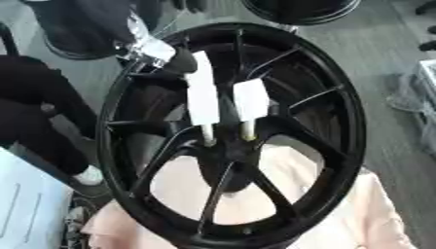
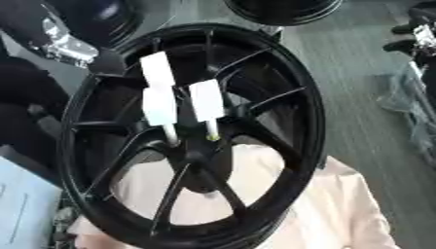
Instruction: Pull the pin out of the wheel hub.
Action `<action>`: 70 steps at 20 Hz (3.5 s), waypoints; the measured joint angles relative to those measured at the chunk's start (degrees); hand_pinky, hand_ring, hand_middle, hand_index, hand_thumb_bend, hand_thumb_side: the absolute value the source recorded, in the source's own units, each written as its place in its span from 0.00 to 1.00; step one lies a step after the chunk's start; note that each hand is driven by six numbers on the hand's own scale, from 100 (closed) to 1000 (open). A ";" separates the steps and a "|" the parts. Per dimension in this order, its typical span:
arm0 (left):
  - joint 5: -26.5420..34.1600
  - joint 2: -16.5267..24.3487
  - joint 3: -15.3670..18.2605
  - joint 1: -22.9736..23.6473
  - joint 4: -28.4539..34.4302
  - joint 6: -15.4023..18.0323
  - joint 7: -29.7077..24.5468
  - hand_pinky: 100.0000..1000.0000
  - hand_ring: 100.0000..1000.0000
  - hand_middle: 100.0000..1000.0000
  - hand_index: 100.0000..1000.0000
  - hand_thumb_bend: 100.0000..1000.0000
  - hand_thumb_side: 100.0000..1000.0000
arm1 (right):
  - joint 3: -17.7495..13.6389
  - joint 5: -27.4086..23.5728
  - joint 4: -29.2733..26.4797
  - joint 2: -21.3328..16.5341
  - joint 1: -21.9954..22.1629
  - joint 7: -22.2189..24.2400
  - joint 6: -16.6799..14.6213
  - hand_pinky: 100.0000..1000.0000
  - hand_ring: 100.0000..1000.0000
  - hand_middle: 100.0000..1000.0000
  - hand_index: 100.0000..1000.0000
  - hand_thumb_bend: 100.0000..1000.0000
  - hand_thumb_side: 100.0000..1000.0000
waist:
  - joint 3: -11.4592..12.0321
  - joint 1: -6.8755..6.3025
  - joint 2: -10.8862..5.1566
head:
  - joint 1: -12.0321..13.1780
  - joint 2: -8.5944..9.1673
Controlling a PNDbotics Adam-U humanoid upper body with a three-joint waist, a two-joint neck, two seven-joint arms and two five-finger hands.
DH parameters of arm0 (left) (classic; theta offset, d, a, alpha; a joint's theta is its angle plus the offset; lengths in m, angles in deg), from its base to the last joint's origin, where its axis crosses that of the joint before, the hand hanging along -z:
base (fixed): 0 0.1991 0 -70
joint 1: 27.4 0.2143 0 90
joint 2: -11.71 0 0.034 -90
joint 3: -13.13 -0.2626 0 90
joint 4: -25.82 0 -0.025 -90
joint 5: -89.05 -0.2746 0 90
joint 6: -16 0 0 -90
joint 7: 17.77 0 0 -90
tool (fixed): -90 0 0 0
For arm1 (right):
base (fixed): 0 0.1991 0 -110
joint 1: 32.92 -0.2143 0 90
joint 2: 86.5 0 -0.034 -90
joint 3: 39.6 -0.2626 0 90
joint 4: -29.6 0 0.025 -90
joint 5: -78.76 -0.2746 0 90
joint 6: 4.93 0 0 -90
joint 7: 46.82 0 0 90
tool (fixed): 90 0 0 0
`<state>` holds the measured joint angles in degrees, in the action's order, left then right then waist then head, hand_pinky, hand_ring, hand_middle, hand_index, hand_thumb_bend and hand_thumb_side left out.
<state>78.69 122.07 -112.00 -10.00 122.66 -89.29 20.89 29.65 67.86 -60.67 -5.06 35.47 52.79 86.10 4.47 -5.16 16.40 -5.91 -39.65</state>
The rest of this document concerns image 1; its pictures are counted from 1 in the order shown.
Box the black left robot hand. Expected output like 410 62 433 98
158 47 200 77

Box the white pin with long head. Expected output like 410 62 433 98
184 51 224 148

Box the white pin with short head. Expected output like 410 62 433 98
232 78 273 142

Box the black spoked wheel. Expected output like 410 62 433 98
93 21 368 249

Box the person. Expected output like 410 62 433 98
0 54 106 187

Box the clear plastic bag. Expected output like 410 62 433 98
384 73 436 158

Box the black office chair base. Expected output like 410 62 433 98
412 0 436 53

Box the white box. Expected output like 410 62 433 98
416 59 436 98

